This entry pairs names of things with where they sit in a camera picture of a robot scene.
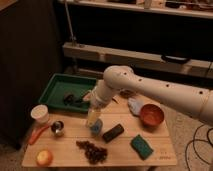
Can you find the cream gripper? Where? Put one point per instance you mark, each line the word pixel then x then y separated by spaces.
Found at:
pixel 92 117

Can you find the blue plastic cup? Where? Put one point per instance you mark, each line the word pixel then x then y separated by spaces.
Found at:
pixel 97 127

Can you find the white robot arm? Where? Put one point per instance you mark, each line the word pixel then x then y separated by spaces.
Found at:
pixel 192 101

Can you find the black brush in tray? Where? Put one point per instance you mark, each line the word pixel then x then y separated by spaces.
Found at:
pixel 72 99

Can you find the green plastic tray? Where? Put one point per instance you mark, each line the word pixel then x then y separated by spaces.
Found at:
pixel 61 84

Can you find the dark brown rectangular block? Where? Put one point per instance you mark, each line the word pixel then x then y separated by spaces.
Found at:
pixel 113 133

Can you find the small metal cup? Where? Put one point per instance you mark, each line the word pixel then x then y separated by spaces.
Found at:
pixel 57 128

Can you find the bunch of dark grapes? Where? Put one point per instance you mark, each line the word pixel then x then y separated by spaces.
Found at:
pixel 93 153

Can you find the crumpled grey cloth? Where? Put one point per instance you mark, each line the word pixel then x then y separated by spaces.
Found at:
pixel 135 106

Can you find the white paper cup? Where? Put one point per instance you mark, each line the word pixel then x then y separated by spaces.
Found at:
pixel 40 114

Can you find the green sponge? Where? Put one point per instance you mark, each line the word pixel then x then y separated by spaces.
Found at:
pixel 141 146

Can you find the orange bowl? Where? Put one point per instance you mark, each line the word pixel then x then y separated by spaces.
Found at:
pixel 151 115

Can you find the orange carrot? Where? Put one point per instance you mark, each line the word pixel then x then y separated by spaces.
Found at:
pixel 36 134

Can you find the yellow red apple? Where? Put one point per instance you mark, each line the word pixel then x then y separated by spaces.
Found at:
pixel 44 158

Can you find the metal pole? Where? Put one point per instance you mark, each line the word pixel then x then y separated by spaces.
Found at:
pixel 72 36

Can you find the wooden shelf beam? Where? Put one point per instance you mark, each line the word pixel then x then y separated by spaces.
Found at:
pixel 203 69

